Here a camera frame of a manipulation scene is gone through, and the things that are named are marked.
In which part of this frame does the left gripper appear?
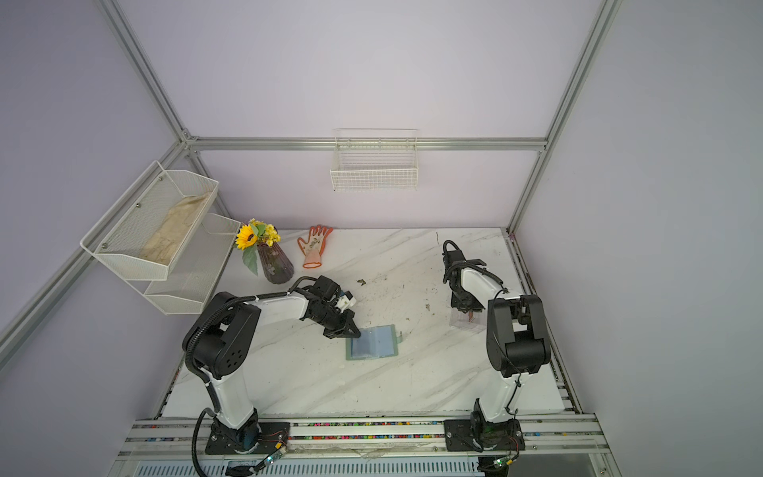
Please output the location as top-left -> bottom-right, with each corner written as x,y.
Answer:
312,306 -> 361,341

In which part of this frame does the green card holder wallet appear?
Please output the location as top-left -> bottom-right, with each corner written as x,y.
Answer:
346,325 -> 401,361

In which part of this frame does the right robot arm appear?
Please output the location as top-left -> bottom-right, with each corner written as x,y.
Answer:
442,240 -> 552,452

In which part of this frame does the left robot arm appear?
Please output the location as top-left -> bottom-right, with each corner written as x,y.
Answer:
182,275 -> 362,453

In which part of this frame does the clear acrylic card box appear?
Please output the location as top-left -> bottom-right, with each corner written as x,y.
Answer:
449,308 -> 487,333

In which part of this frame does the orange work glove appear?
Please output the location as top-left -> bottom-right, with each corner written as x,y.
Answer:
297,225 -> 334,270

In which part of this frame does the dark glass vase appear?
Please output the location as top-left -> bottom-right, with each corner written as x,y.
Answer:
256,242 -> 294,284

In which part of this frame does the yellow sunflower bouquet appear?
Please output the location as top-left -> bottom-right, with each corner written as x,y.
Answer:
234,220 -> 281,250

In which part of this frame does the white mesh lower shelf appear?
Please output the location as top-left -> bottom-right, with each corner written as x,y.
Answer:
140,213 -> 240,315

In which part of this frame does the white mesh shelf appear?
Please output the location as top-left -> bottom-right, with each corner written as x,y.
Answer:
140,213 -> 240,315
79,161 -> 219,281

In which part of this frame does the beige cloth in shelf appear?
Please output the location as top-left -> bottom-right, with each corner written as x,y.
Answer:
139,193 -> 210,266

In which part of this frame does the white mesh upper shelf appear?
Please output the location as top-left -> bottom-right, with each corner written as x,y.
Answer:
79,161 -> 219,281

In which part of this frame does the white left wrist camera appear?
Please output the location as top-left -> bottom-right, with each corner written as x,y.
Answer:
336,292 -> 357,312

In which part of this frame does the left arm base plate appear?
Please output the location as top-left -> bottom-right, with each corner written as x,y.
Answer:
205,421 -> 291,455

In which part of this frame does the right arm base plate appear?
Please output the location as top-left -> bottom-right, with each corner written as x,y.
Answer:
443,419 -> 526,452

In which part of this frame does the black corrugated cable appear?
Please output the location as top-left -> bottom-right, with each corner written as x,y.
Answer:
181,275 -> 320,477

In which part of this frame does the aluminium front rail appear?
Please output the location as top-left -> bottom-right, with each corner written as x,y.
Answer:
117,415 -> 612,460

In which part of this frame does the white wire wall basket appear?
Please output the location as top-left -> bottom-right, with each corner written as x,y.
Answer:
330,128 -> 419,193

